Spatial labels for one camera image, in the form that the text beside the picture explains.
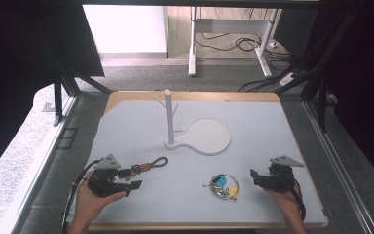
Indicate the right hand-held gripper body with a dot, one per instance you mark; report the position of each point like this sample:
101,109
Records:
280,178

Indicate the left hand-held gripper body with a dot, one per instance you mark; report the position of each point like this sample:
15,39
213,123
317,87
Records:
105,182

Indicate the white key rack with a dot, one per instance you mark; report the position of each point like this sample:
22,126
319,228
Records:
207,136

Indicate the person's right hand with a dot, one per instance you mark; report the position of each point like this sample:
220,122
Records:
289,203

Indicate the person's left hand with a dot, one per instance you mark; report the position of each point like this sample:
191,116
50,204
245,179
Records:
89,204

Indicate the white table mat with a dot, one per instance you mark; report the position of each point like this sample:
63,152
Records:
181,195

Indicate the wooden table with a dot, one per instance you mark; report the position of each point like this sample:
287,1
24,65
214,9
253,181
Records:
207,96

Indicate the white power strip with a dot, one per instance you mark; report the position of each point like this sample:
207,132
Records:
287,79

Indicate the black curtain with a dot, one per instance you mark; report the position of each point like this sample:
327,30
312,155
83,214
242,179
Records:
363,81
16,65

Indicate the aluminium frame rail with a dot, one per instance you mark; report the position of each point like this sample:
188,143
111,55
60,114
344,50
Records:
337,165
42,169

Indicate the black metal frame strut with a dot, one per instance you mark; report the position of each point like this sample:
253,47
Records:
61,97
318,81

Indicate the white desk frame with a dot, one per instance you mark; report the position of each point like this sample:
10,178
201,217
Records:
229,26

